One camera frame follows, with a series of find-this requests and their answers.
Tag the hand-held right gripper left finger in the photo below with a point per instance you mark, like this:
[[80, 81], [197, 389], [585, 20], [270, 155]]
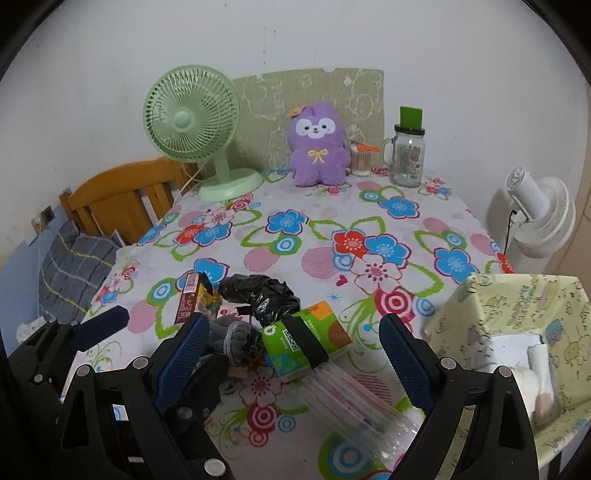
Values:
[[184, 355]]

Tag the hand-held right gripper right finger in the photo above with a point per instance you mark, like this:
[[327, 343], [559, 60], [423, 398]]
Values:
[[406, 360]]

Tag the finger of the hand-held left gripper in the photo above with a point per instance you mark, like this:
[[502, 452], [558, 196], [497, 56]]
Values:
[[101, 325]]

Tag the grey socks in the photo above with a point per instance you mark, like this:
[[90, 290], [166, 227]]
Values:
[[235, 339]]

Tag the clear plastic cup sleeve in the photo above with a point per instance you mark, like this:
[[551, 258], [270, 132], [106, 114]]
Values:
[[351, 406]]

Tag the black plastic bag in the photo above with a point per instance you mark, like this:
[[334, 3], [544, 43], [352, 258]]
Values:
[[263, 295]]

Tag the yellow patterned storage box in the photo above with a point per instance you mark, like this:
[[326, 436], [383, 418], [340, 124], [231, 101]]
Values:
[[498, 300]]

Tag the red snack box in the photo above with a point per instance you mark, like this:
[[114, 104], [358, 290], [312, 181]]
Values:
[[187, 300]]

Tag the colourful small box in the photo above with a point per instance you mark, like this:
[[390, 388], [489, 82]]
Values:
[[207, 302]]

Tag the grey plaid pillow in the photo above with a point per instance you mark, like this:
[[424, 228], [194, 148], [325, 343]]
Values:
[[74, 263]]

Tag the white folded cloth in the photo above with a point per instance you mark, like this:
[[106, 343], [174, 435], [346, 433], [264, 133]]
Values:
[[538, 364]]

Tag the wooden chair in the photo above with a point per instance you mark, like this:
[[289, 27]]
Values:
[[106, 184]]

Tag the floral tablecloth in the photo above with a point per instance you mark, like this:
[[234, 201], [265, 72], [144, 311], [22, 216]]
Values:
[[323, 221]]

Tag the glass mug jar green lid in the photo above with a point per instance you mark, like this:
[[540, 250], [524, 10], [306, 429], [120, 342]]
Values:
[[406, 157]]

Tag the cotton swab jar orange lid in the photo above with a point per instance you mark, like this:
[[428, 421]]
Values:
[[360, 161]]

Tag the white standing fan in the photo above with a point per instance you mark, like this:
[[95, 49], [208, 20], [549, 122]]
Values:
[[549, 207]]

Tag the green desk fan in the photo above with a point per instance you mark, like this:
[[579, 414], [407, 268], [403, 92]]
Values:
[[184, 120]]

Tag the purple plush toy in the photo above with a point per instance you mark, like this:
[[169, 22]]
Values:
[[318, 152]]

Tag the green patterned board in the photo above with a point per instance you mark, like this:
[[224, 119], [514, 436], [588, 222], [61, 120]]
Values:
[[277, 92]]

